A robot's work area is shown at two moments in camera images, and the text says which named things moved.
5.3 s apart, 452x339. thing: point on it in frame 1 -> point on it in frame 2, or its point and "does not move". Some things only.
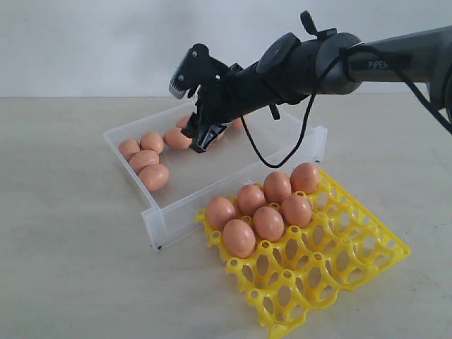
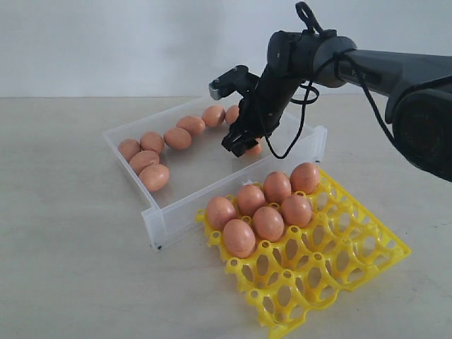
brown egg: [277, 186] does not move
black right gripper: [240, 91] -> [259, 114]
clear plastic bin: [172, 182] does not move
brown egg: [304, 178] does not move
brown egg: [249, 198] does not move
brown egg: [222, 137] -> [255, 150]
